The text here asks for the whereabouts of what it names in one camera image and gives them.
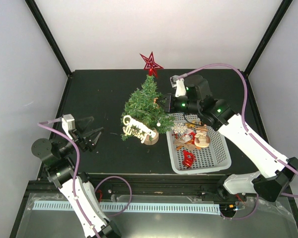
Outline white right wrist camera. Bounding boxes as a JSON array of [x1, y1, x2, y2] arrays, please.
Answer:
[[170, 75, 186, 97]]

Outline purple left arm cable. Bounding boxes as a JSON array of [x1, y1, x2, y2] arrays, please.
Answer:
[[37, 118, 133, 238]]

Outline red reindeer ornament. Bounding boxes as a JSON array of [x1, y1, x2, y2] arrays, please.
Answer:
[[182, 150, 196, 164]]

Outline white snowflake ornament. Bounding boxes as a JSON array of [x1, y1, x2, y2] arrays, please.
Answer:
[[171, 122, 188, 134]]

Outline red gift box ornament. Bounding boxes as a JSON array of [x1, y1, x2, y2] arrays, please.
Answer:
[[182, 160, 194, 168]]

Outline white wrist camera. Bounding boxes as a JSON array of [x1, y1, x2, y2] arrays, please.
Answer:
[[170, 75, 186, 97], [61, 114, 75, 140]]

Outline red star ornament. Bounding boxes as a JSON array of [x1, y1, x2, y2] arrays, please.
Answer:
[[140, 52, 163, 77]]

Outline white perforated plastic basket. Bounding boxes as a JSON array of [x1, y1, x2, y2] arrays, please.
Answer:
[[166, 126, 231, 175]]

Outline snowman ornament with hat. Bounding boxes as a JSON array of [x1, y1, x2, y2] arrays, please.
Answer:
[[194, 125, 211, 148]]

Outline black frame post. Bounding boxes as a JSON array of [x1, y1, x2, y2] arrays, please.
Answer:
[[244, 0, 293, 76], [25, 0, 72, 77]]

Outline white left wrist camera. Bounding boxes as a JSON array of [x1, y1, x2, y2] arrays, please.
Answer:
[[61, 114, 75, 140]]

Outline left black frame post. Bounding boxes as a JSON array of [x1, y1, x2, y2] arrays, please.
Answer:
[[25, 0, 72, 77]]

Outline right circuit board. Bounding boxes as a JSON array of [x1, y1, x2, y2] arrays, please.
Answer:
[[220, 201, 246, 212]]

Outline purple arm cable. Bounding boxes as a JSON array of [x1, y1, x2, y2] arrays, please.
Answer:
[[177, 63, 298, 221], [37, 118, 133, 238]]

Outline white string lights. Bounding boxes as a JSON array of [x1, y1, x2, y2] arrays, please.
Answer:
[[131, 97, 160, 127]]

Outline white slotted cable duct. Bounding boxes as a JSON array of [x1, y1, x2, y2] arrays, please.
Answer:
[[32, 201, 221, 215]]

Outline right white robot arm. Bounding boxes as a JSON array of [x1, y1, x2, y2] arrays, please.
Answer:
[[156, 75, 298, 202]]

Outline small green christmas tree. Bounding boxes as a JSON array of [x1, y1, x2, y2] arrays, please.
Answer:
[[121, 75, 174, 145]]

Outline right black frame post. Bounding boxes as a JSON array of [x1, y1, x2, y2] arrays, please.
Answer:
[[244, 0, 293, 76]]

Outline gold merry christmas sign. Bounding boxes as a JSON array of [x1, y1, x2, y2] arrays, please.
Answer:
[[122, 115, 158, 144]]

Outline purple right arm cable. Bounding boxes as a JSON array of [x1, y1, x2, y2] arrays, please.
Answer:
[[177, 63, 298, 221]]

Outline gold bells leaf ornament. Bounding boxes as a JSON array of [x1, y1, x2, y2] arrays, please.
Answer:
[[185, 121, 203, 129]]

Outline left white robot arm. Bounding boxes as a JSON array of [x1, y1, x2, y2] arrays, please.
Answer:
[[31, 114, 122, 238]]

